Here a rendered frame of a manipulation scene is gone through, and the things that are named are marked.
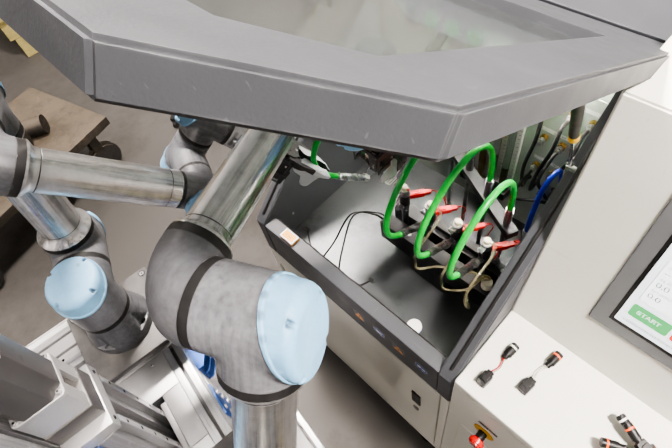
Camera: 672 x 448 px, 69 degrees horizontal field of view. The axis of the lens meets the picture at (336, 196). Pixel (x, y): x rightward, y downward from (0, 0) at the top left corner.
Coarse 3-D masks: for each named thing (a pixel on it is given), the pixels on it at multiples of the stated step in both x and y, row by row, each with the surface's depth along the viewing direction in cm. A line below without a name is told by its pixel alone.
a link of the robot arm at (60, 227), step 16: (0, 96) 83; (0, 112) 80; (16, 128) 86; (16, 208) 97; (32, 208) 96; (48, 208) 98; (64, 208) 102; (32, 224) 101; (48, 224) 101; (64, 224) 103; (80, 224) 107; (96, 224) 114; (48, 240) 105; (64, 240) 105; (80, 240) 106; (96, 240) 111; (64, 256) 106
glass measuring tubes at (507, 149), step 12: (516, 132) 118; (492, 144) 129; (504, 144) 126; (516, 144) 123; (480, 156) 133; (504, 156) 126; (516, 156) 126; (480, 168) 137; (504, 168) 129; (504, 180) 133; (504, 192) 136
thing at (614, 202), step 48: (624, 96) 74; (624, 144) 77; (576, 192) 87; (624, 192) 81; (576, 240) 92; (624, 240) 85; (528, 288) 107; (576, 288) 98; (576, 336) 104; (624, 384) 101
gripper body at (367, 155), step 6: (360, 150) 104; (366, 150) 98; (354, 156) 103; (360, 156) 103; (366, 156) 102; (372, 156) 97; (378, 156) 97; (384, 156) 98; (390, 156) 101; (366, 162) 103; (372, 162) 100; (378, 162) 98; (384, 162) 100; (390, 162) 102; (372, 168) 101; (378, 168) 99; (384, 168) 101; (378, 174) 101
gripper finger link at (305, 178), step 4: (304, 160) 111; (308, 160) 112; (308, 164) 111; (312, 164) 112; (316, 168) 112; (320, 168) 113; (296, 172) 112; (300, 172) 112; (304, 172) 112; (316, 172) 112; (320, 172) 112; (324, 172) 113; (300, 176) 113; (304, 176) 113; (308, 176) 113; (312, 176) 113; (316, 176) 113; (320, 176) 113; (324, 176) 114; (328, 176) 115; (300, 180) 114; (304, 180) 114; (308, 180) 114; (312, 180) 114; (300, 184) 114; (304, 184) 114; (308, 184) 115
